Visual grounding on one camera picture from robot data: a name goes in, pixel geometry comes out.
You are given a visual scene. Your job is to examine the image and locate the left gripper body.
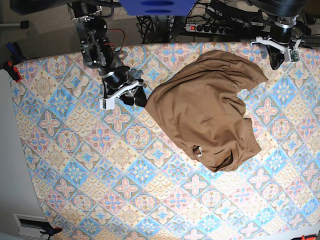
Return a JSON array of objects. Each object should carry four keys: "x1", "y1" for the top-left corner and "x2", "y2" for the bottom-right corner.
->
[{"x1": 267, "y1": 37, "x2": 295, "y2": 63}]

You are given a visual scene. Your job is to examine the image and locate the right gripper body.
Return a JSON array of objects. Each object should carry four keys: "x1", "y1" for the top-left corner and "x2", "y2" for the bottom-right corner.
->
[{"x1": 101, "y1": 66, "x2": 144, "y2": 93}]

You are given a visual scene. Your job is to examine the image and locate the brown t-shirt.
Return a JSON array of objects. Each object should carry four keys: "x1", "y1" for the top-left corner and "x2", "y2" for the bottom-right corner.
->
[{"x1": 145, "y1": 50, "x2": 267, "y2": 173}]

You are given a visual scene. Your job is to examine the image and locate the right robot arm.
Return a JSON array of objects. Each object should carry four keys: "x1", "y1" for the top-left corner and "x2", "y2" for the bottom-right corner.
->
[{"x1": 67, "y1": 0, "x2": 147, "y2": 110}]

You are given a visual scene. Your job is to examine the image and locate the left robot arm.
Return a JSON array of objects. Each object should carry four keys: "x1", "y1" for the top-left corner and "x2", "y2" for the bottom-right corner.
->
[{"x1": 247, "y1": 0, "x2": 306, "y2": 70}]

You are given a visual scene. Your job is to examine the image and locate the white power strip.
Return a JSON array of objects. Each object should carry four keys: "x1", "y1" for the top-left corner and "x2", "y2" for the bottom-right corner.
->
[{"x1": 184, "y1": 23, "x2": 232, "y2": 36}]

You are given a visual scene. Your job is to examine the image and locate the red black clamp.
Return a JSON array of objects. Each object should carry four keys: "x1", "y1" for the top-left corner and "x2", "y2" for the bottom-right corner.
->
[{"x1": 6, "y1": 61, "x2": 22, "y2": 83}]

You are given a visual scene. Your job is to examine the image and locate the orange black clamp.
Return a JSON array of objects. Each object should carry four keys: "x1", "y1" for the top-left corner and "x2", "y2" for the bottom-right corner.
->
[{"x1": 39, "y1": 227, "x2": 63, "y2": 237}]

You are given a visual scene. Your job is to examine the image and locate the white floor vent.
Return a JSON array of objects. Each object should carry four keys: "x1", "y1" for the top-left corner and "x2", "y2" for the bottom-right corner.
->
[{"x1": 13, "y1": 213, "x2": 50, "y2": 240}]

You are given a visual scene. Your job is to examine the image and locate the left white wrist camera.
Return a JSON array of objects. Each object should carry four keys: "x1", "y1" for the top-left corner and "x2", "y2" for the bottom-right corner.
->
[{"x1": 250, "y1": 36, "x2": 302, "y2": 63}]

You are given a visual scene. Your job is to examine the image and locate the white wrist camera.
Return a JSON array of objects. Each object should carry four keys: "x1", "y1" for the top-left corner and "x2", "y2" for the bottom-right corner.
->
[
  {"x1": 99, "y1": 80, "x2": 140, "y2": 110},
  {"x1": 250, "y1": 36, "x2": 302, "y2": 63}
]

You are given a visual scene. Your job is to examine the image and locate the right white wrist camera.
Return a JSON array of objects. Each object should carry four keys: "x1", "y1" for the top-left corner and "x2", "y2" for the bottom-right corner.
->
[{"x1": 99, "y1": 80, "x2": 140, "y2": 110}]

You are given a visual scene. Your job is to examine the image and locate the blue mount plate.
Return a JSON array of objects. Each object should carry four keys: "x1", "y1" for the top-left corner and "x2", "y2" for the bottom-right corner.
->
[{"x1": 119, "y1": 0, "x2": 196, "y2": 16}]

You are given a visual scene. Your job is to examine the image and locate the blue handled clamp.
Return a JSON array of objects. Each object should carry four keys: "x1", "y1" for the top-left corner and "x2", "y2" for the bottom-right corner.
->
[{"x1": 6, "y1": 42, "x2": 27, "y2": 64}]

